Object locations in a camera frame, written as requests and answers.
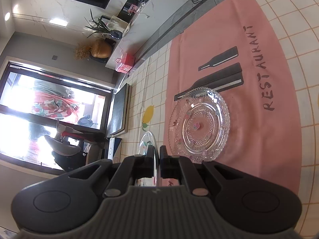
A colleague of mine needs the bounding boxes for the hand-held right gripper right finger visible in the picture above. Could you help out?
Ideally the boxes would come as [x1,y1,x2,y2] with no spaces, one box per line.
[159,145,253,197]

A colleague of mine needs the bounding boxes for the smooth clear glass plate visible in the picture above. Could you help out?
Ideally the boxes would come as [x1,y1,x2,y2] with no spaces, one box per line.
[138,131,160,188]

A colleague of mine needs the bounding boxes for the black flat board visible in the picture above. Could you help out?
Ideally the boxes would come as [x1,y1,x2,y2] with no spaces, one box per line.
[110,83,130,136]

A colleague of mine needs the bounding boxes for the white box with blue ring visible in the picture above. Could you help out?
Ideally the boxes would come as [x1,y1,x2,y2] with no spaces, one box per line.
[108,137,122,160]

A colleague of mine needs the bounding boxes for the glass sliding door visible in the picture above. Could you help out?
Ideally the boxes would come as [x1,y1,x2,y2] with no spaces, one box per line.
[0,56,115,176]

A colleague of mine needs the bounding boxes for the white picture frame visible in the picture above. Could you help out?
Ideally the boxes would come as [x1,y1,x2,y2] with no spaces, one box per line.
[107,15,131,34]

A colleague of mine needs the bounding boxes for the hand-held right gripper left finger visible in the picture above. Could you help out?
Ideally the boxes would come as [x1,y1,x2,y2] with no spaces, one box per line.
[57,145,155,197]

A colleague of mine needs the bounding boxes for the grey padded chair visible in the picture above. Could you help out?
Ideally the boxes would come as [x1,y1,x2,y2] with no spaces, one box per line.
[43,123,106,172]

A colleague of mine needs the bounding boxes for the green leafy plant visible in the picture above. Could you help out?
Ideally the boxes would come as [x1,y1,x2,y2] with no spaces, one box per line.
[85,9,115,39]

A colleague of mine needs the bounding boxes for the floral blanket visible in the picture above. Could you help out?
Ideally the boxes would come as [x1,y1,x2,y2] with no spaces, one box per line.
[31,80,80,120]

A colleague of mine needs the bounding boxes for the golden round vase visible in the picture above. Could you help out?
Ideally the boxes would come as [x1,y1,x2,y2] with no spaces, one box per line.
[91,38,112,58]

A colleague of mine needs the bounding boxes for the beaded glass plate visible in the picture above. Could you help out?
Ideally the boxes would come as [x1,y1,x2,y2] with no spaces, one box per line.
[168,86,230,164]

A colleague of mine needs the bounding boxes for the dried yellow flowers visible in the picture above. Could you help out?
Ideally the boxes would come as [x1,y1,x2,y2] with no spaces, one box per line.
[74,43,94,60]

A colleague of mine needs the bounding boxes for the pink gift box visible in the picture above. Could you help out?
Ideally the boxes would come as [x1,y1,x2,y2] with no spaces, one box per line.
[115,52,136,73]

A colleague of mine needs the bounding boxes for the white marble television cabinet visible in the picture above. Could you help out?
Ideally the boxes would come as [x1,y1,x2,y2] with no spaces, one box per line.
[105,0,250,70]

